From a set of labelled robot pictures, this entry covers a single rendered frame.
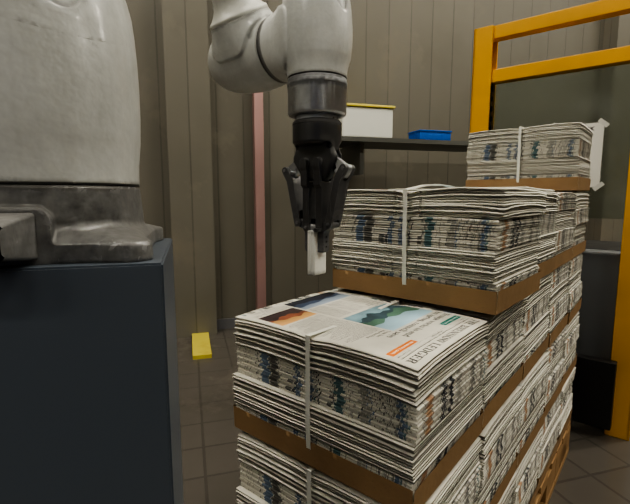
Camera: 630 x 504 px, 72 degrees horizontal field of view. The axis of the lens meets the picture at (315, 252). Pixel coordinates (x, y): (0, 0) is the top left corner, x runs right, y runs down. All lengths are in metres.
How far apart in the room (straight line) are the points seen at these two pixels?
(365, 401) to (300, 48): 0.51
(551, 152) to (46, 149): 1.55
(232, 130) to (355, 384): 2.94
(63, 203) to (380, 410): 0.48
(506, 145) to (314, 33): 1.19
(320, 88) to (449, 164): 3.47
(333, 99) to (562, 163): 1.17
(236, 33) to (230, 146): 2.70
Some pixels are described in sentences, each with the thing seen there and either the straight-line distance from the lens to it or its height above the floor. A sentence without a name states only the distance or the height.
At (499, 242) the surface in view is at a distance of 0.83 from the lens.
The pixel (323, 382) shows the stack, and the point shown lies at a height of 0.76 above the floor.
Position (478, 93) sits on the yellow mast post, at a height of 1.54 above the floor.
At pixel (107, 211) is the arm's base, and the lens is 0.38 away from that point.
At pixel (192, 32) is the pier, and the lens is 3.44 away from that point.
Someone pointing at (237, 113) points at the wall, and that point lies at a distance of 3.48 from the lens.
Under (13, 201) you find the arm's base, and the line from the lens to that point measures 0.37.
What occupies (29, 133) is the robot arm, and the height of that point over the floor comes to 1.09.
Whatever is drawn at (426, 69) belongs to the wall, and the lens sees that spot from 4.08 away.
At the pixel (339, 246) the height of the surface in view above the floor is 0.93.
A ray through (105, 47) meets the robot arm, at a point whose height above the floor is 1.16.
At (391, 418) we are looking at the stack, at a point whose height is 0.74.
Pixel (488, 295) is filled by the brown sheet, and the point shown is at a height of 0.87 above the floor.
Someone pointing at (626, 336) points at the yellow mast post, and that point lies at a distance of 2.28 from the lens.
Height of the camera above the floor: 1.05
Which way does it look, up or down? 7 degrees down
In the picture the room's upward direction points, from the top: straight up
